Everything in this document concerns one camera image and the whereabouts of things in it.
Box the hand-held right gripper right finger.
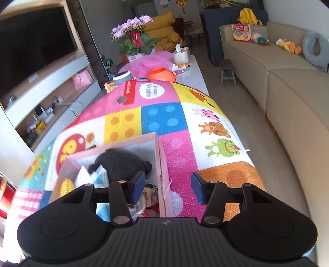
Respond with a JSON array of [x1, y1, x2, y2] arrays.
[[191, 171, 268, 226]]

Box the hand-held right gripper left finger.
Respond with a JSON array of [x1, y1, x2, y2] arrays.
[[60, 171, 147, 226]]

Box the pink cardboard box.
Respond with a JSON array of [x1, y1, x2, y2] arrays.
[[50, 132, 182, 219]]

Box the black plush toy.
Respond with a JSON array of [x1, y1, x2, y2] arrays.
[[89, 148, 153, 184]]

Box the yellow corn toy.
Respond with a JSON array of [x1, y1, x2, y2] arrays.
[[60, 180, 75, 198]]

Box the colourful cartoon play mat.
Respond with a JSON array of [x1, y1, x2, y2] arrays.
[[5, 78, 266, 257]]

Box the grey round speaker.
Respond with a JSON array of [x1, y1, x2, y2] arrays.
[[113, 71, 132, 85]]

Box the white desk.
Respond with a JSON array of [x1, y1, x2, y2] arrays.
[[170, 55, 210, 95]]

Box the orange plastic bowl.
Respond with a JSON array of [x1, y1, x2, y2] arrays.
[[147, 67, 176, 83]]

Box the small wooden stool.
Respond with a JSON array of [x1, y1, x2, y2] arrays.
[[218, 60, 236, 86]]

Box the pink gift bag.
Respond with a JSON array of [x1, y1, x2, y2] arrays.
[[73, 70, 92, 90]]

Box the pink mesh cloth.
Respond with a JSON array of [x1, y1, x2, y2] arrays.
[[121, 51, 175, 77]]

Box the beige sofa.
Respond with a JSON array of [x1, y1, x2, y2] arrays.
[[220, 22, 329, 267]]

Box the white tissue box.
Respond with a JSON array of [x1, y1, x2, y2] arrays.
[[173, 44, 191, 64]]

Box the potted purple orchid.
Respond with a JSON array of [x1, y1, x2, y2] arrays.
[[111, 15, 161, 55]]

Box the large yellow plush bear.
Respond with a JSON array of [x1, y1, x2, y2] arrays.
[[145, 12, 183, 53]]

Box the red and yellow printed bag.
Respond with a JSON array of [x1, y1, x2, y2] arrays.
[[231, 23, 253, 43]]

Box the small plush doll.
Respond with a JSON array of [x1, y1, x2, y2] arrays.
[[251, 32, 270, 46]]

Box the yellow duck plush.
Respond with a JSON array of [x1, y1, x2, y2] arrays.
[[276, 38, 302, 54]]

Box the black television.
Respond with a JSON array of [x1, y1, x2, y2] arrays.
[[0, 6, 79, 99]]

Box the grey neck pillow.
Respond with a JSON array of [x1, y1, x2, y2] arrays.
[[303, 31, 329, 68]]

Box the yellow backpack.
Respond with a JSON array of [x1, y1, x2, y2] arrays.
[[238, 8, 263, 25]]

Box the white wall shelf cabinet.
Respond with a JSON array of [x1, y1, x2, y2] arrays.
[[0, 0, 108, 154]]

